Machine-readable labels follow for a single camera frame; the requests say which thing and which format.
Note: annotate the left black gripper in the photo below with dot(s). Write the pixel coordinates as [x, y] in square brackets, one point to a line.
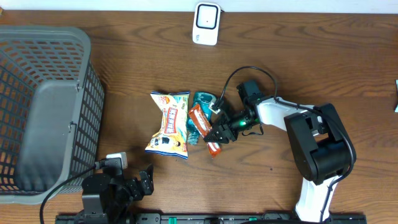
[146, 181]

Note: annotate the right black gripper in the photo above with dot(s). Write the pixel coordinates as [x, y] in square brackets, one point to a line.
[223, 131]

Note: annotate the red chocolate bar wrapper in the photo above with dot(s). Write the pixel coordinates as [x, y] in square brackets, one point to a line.
[203, 126]

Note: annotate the yellow noodle snack bag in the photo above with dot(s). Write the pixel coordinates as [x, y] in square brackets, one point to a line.
[171, 139]

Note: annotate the teal wet wipes pack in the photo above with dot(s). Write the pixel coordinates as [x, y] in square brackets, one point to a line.
[396, 109]

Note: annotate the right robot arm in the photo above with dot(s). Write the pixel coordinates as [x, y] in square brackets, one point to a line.
[322, 150]

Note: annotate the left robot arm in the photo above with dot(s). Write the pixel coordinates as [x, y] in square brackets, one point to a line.
[107, 196]

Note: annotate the white barcode scanner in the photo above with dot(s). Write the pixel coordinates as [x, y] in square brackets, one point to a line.
[206, 23]

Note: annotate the grey plastic basket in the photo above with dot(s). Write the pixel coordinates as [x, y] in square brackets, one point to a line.
[51, 109]

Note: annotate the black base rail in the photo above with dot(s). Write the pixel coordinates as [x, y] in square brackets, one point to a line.
[156, 218]

